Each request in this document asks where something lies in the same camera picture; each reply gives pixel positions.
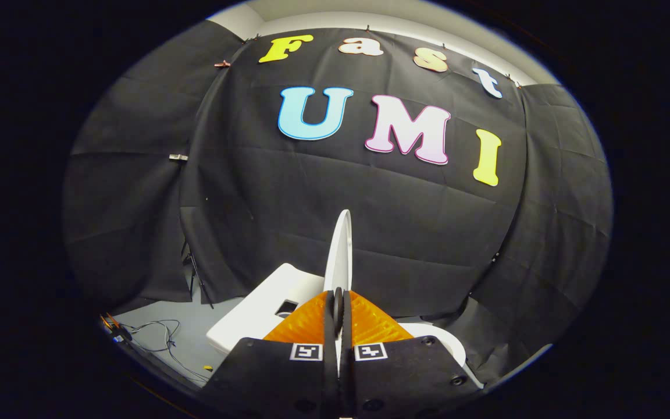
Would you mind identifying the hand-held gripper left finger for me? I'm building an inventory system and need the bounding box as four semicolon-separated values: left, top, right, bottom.
203;287;340;419

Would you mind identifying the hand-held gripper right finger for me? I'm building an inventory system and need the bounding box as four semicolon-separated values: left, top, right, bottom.
340;287;482;419

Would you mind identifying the white toilet lid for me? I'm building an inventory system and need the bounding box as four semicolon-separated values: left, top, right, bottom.
323;209;354;361

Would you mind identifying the white toilet body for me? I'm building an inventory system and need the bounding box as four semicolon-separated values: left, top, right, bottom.
206;262;484;389

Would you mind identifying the black stand leg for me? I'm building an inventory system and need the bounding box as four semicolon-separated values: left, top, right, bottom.
181;240;215;310

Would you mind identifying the black backdrop cloth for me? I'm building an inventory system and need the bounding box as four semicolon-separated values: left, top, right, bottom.
62;20;614;386

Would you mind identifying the small orange black object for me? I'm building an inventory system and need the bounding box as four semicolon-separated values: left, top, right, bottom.
100;313;133;345

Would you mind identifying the thin grey cable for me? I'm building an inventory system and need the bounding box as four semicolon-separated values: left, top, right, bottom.
127;318;212;386

